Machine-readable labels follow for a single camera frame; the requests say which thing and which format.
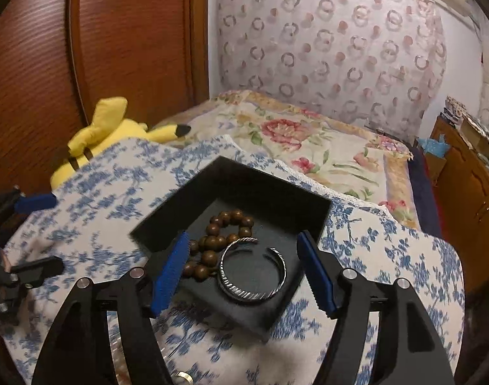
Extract brown wooden bead bracelet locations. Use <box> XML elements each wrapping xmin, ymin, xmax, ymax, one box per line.
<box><xmin>181</xmin><ymin>208</ymin><xmax>256</xmax><ymax>283</ymax></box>

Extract silver twisted cuff bangle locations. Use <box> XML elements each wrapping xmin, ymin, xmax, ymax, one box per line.
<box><xmin>216</xmin><ymin>236</ymin><xmax>287</xmax><ymax>304</ymax></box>

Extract black jewelry box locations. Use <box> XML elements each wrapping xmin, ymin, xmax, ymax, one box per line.
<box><xmin>130</xmin><ymin>157</ymin><xmax>330</xmax><ymax>340</ymax></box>

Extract blue floral white pillow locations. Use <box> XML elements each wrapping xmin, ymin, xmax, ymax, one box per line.
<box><xmin>1</xmin><ymin>136</ymin><xmax>465</xmax><ymax>384</ymax></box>

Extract yellow plush toy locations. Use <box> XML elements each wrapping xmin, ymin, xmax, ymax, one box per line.
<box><xmin>50</xmin><ymin>97</ymin><xmax>191</xmax><ymax>190</ymax></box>

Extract wooden louvered wardrobe door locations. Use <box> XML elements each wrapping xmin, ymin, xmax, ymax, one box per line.
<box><xmin>0</xmin><ymin>0</ymin><xmax>209</xmax><ymax>194</ymax></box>

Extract wooden dresser cabinet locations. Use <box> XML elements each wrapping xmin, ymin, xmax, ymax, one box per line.
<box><xmin>424</xmin><ymin>117</ymin><xmax>489</xmax><ymax>292</ymax></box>

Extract blue bag on floor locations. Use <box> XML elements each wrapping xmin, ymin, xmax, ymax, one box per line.
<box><xmin>417</xmin><ymin>134</ymin><xmax>451</xmax><ymax>158</ymax></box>

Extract floral cream bed blanket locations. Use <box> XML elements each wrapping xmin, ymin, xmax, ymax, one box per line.
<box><xmin>162</xmin><ymin>90</ymin><xmax>420</xmax><ymax>228</ymax></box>

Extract clutter on dresser top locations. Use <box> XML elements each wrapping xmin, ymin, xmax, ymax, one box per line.
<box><xmin>441</xmin><ymin>96</ymin><xmax>489</xmax><ymax>166</ymax></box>

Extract patterned headboard cover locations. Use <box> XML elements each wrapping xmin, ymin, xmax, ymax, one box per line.
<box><xmin>216</xmin><ymin>0</ymin><xmax>446</xmax><ymax>142</ymax></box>

